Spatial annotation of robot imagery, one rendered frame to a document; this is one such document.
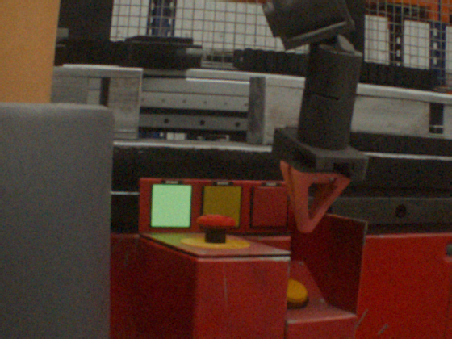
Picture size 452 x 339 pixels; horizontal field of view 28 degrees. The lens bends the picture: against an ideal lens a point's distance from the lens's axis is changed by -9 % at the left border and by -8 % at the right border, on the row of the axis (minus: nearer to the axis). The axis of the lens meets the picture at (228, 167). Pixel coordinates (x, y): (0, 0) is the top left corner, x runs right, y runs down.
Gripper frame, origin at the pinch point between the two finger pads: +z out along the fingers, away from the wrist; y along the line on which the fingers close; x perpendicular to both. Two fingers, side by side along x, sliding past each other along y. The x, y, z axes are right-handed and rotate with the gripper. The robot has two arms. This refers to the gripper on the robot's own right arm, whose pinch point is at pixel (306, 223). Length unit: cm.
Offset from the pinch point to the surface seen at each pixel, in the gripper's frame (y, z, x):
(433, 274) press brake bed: 11.9, 13.1, -31.7
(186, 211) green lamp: 9.8, 2.1, 9.6
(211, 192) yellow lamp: 10.3, 0.1, 6.6
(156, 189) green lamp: 10.3, -0.2, 13.2
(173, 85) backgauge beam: 57, -2, -7
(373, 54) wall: 390, 43, -276
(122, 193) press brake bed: 18.8, 3.3, 14.0
